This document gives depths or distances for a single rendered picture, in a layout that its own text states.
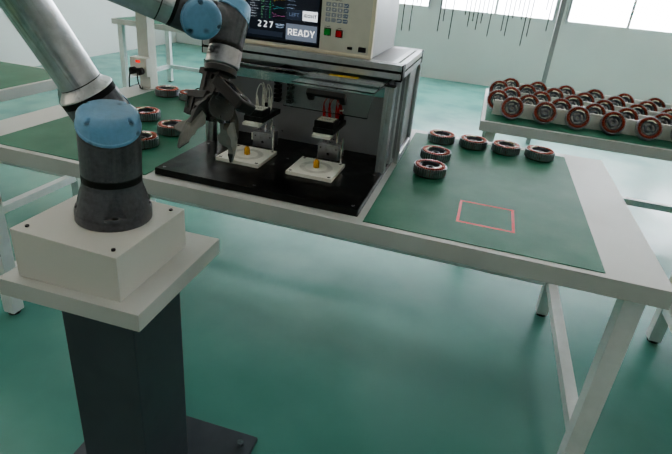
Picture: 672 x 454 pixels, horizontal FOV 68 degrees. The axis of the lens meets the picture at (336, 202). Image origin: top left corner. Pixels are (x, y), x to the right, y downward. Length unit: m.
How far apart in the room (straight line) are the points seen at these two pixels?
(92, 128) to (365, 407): 1.29
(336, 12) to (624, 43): 6.65
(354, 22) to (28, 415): 1.60
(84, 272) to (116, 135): 0.27
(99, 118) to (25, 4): 0.24
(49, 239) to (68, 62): 0.35
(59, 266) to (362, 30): 1.05
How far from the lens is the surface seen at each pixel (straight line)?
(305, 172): 1.56
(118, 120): 1.04
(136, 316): 1.02
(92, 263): 1.05
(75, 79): 1.16
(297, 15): 1.68
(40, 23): 1.14
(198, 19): 1.01
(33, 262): 1.15
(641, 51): 8.09
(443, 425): 1.89
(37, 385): 2.07
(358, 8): 1.62
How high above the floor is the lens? 1.36
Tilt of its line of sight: 25 degrees down
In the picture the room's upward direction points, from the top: 5 degrees clockwise
